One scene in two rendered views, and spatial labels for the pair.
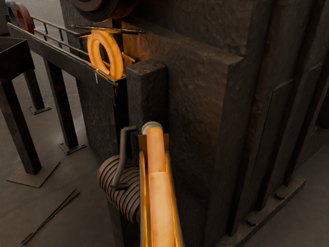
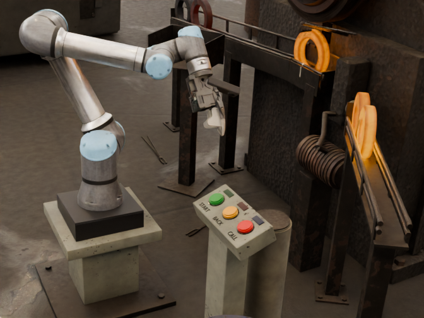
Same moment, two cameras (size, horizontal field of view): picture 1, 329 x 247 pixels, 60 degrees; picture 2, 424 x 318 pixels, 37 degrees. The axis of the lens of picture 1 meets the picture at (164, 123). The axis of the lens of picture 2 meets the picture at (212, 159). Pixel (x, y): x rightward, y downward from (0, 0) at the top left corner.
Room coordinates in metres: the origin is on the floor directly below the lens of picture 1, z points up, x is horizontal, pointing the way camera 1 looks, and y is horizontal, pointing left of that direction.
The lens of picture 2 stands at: (-1.48, 0.15, 1.47)
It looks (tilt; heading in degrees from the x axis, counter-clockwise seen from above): 27 degrees down; 10
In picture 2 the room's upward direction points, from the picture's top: 3 degrees clockwise
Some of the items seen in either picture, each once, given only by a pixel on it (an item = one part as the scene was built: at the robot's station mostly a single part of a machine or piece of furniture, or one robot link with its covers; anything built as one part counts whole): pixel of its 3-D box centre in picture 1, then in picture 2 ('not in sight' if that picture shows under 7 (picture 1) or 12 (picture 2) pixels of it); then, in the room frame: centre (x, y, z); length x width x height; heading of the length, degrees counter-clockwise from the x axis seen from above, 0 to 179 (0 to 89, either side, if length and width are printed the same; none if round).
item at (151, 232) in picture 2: not in sight; (101, 221); (0.29, 0.83, 0.28); 0.32 x 0.32 x 0.04; 38
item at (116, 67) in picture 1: (104, 57); (311, 53); (0.93, 0.21, 0.75); 0.18 x 0.03 x 0.18; 41
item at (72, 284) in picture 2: not in sight; (102, 257); (0.29, 0.83, 0.13); 0.40 x 0.40 x 0.26; 38
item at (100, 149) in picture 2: not in sight; (99, 154); (0.31, 0.84, 0.53); 0.13 x 0.12 x 0.14; 9
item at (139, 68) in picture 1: (148, 101); (349, 91); (0.76, 0.05, 0.68); 0.11 x 0.08 x 0.24; 130
